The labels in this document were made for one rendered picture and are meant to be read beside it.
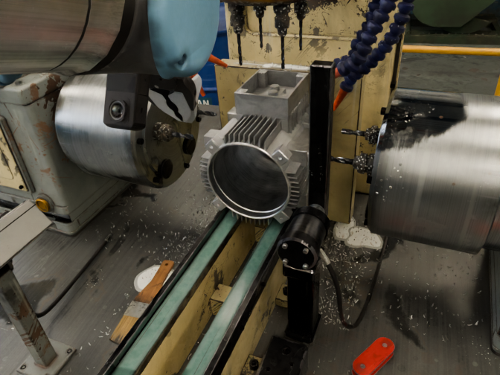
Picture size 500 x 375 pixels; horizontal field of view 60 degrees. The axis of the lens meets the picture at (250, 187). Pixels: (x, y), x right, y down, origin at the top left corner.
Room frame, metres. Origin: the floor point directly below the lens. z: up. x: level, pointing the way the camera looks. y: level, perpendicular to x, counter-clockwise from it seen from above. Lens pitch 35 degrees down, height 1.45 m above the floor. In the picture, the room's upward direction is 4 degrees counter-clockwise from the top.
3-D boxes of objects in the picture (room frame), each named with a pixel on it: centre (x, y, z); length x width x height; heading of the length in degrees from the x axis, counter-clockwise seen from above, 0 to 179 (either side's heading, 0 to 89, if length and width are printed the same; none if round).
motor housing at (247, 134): (0.72, -0.04, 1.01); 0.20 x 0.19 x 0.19; 155
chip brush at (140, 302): (0.57, 0.21, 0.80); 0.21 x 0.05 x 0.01; 162
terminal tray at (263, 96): (0.76, -0.06, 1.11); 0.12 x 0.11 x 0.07; 155
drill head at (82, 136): (0.87, 0.28, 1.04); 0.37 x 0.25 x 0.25; 65
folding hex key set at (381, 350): (0.41, -0.18, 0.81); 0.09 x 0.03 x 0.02; 127
